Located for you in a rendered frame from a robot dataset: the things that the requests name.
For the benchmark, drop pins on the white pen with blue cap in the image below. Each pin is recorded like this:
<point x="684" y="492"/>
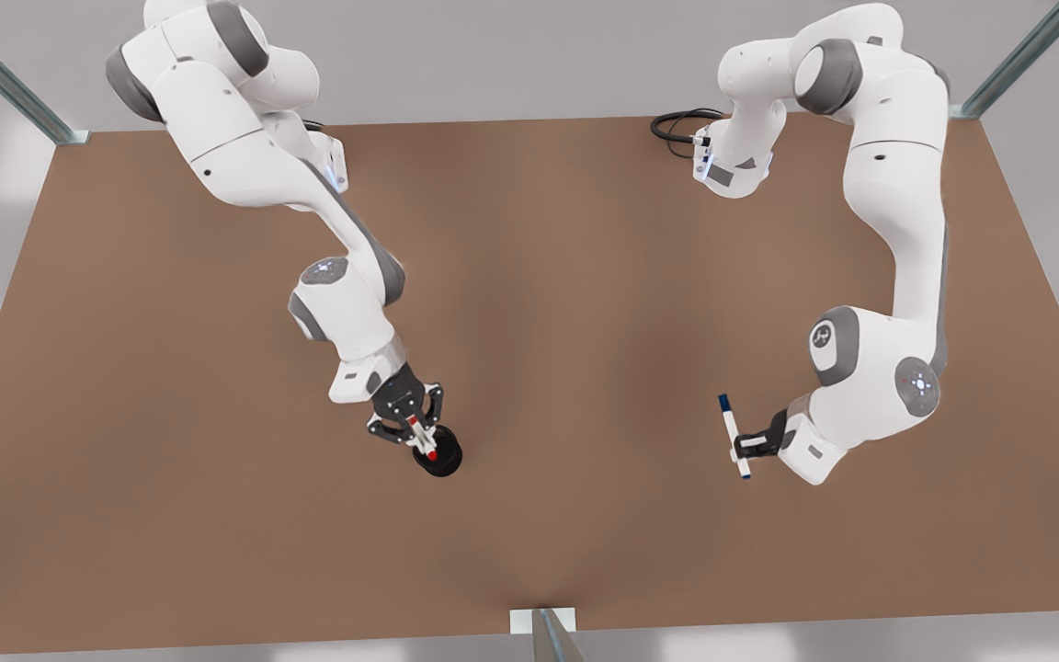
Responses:
<point x="734" y="441"/>

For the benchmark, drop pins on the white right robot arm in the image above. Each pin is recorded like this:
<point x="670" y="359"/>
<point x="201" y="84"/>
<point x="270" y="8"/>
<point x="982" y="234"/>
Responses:
<point x="244" y="156"/>

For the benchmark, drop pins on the silver frame post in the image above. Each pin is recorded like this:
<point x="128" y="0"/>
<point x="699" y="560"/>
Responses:
<point x="546" y="634"/>
<point x="5" y="78"/>
<point x="1017" y="60"/>

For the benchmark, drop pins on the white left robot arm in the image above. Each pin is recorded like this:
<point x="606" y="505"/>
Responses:
<point x="888" y="184"/>

